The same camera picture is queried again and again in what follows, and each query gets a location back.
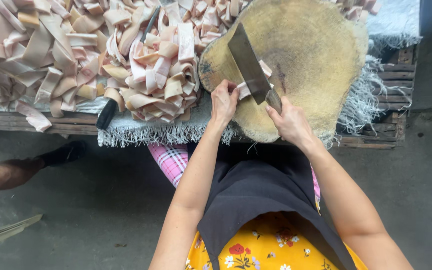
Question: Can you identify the pink plaid cloth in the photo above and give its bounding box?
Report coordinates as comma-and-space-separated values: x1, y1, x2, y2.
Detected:
148, 143, 322, 205

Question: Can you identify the steel cleaver with wooden handle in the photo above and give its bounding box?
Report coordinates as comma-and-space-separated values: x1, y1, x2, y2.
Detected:
227, 22, 283, 114

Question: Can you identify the pale flat blade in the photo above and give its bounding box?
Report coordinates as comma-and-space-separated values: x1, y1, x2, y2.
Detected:
0, 214, 44, 253

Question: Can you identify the heap of pork skin strips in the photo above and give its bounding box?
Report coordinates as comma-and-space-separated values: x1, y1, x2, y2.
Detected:
0, 0, 382, 133

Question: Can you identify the black apron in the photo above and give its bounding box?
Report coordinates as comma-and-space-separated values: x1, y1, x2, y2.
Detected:
187, 142, 357, 270

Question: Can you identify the black-handled knife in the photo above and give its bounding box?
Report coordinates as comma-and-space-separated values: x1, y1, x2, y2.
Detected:
95, 5, 162, 130

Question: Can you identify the round wooden chopping block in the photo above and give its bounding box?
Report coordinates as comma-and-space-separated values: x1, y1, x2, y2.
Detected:
198, 0, 370, 150

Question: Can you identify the white woven frayed sack cloth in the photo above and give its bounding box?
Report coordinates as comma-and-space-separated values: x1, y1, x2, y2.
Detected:
0, 0, 423, 148

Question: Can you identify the person's left hand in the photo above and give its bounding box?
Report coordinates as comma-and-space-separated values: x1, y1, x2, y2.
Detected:
210, 79, 241, 129

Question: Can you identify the person's right hand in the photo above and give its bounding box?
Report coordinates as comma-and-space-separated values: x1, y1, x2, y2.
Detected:
265, 96, 321, 148

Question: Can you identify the wooden slatted pallet table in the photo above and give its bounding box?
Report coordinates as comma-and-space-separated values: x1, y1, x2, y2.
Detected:
0, 45, 419, 151

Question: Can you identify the yellow floral dress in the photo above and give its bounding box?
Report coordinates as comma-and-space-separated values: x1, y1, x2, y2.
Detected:
184, 202, 368, 270

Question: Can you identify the pork skin strip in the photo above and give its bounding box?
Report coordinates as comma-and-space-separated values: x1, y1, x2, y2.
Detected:
236, 60, 274, 101

